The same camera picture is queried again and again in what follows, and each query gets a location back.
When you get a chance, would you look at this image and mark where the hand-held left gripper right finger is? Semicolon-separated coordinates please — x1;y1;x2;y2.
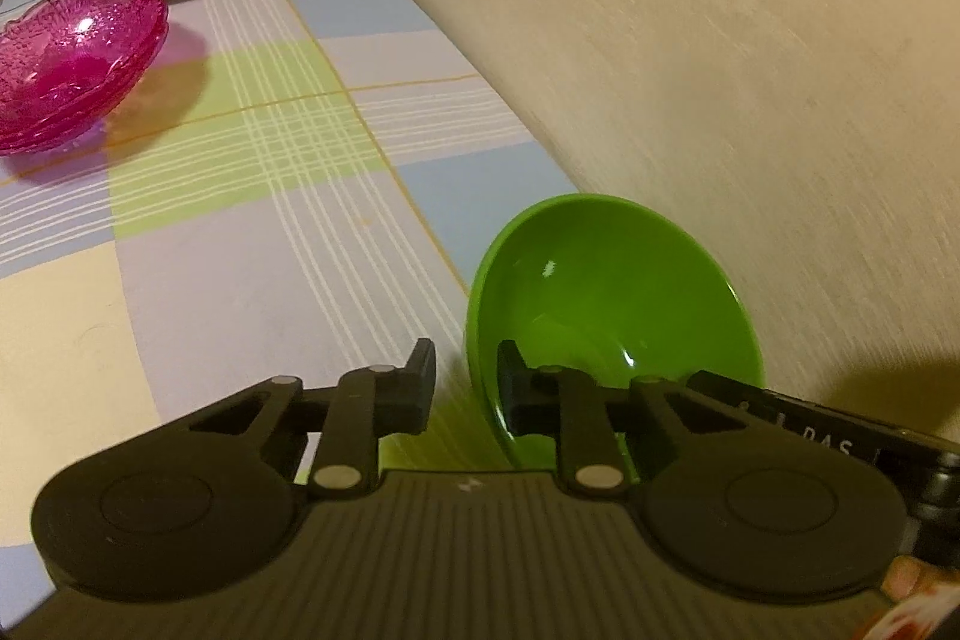
496;339;725;500

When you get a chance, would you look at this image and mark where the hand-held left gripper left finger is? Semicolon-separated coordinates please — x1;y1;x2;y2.
146;338;438;500

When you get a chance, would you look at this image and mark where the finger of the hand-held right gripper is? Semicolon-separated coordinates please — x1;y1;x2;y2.
685;369;782;429

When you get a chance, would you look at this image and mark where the green plastic bowl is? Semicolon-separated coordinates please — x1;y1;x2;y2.
464;194;767;470

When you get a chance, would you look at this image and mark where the pink glass bowl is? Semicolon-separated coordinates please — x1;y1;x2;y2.
0;0;170;120
0;29;170;156

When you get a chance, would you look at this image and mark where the person's right hand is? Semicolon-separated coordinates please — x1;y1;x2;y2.
882;554;960;611

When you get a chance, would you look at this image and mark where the pastel checked tablecloth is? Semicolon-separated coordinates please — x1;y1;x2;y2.
0;0;580;615

